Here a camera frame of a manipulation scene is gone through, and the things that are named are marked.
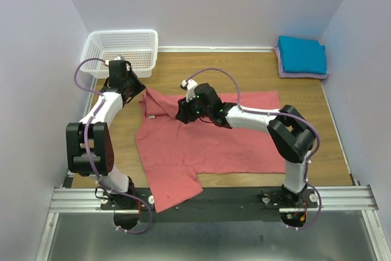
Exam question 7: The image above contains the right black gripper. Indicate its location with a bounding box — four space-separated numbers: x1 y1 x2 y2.
174 92 211 125

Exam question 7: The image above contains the pink t shirt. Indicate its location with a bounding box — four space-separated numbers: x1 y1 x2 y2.
135 89 285 213

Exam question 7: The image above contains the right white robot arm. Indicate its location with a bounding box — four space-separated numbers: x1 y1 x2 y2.
176 79 320 207

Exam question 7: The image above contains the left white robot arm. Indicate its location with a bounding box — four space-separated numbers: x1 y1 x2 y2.
65 57 148 209

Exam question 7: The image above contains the white plastic basket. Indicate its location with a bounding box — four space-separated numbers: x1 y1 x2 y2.
81 29 158 78

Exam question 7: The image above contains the folded lavender t shirt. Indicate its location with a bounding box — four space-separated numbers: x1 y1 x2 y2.
274 44 328 80

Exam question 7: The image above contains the folded teal t shirt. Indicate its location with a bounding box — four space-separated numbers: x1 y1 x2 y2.
277 36 327 75

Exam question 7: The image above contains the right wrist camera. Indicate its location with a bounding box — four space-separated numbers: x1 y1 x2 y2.
180 79 198 102

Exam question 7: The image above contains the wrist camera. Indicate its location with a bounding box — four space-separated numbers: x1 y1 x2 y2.
104 56 125 64
180 79 198 102

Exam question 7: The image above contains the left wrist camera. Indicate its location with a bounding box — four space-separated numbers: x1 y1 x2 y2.
104 56 125 64

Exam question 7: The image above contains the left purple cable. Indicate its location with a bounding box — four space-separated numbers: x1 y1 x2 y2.
75 57 153 235

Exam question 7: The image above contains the purple cable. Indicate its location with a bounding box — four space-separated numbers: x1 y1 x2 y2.
75 57 153 235
181 67 323 231

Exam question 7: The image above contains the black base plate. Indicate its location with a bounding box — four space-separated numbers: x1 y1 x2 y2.
95 186 319 232

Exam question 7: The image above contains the aluminium rail frame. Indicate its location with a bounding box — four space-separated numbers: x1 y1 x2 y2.
35 79 381 261

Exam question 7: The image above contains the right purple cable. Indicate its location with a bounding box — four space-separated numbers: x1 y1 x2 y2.
181 67 323 231

